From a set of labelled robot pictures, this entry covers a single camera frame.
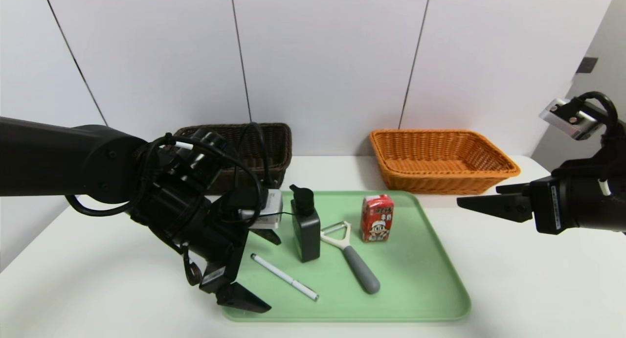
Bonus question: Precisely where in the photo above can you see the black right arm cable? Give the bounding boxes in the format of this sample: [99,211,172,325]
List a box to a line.
[577,91,621,133]

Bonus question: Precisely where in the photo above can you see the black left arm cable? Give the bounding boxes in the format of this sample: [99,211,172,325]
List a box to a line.
[65,123,270,287]

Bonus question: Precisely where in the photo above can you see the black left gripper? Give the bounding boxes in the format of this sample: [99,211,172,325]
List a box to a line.
[174,197,282,314]

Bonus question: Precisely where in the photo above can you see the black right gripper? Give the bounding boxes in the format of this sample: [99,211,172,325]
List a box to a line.
[457,166,626,235]

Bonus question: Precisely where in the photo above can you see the light green plastic tray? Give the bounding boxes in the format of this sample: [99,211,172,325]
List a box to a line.
[223,190,472,323]

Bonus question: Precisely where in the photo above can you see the red cartoon milk carton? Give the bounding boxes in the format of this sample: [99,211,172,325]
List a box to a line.
[361,194,395,243]

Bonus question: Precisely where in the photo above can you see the dark brown wicker basket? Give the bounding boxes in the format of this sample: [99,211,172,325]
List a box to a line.
[174,123,293,194]

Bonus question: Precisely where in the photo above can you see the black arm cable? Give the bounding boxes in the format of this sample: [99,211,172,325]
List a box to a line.
[577,91,621,133]
[65,123,270,287]

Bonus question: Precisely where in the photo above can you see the black pump bottle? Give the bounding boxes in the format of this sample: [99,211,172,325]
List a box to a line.
[290,184,322,263]

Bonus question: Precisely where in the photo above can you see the white peeler with grey handle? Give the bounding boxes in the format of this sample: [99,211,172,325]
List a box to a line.
[320,221,381,294]

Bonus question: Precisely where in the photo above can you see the orange wicker basket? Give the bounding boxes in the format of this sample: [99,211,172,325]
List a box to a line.
[369,129,521,196]

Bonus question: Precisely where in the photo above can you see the white pen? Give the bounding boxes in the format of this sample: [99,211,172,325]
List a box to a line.
[251,252,320,301]

